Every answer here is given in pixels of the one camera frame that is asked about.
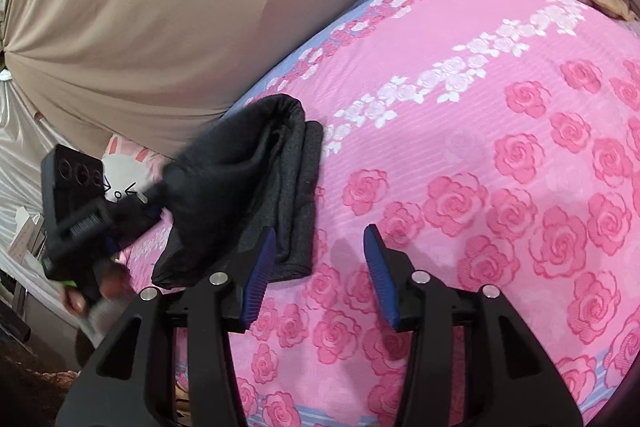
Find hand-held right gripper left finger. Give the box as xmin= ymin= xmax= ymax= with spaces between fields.
xmin=55 ymin=227 xmax=277 ymax=427

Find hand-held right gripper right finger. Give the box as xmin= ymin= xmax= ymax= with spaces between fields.
xmin=363 ymin=224 xmax=583 ymax=427

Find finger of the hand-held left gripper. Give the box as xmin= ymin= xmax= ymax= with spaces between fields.
xmin=102 ymin=234 xmax=126 ymax=265
xmin=112 ymin=194 xmax=166 ymax=228

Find dark grey pants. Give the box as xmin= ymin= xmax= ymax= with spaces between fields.
xmin=107 ymin=93 xmax=325 ymax=290

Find person's left hand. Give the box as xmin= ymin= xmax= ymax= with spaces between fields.
xmin=62 ymin=264 xmax=128 ymax=315

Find white bunny pillow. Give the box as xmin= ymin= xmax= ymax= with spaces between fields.
xmin=97 ymin=134 xmax=176 ymax=280

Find pink rose print bedsheet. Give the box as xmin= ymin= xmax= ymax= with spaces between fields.
xmin=117 ymin=0 xmax=640 ymax=427

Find beige cloth cover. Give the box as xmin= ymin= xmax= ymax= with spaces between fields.
xmin=0 ymin=0 xmax=640 ymax=158

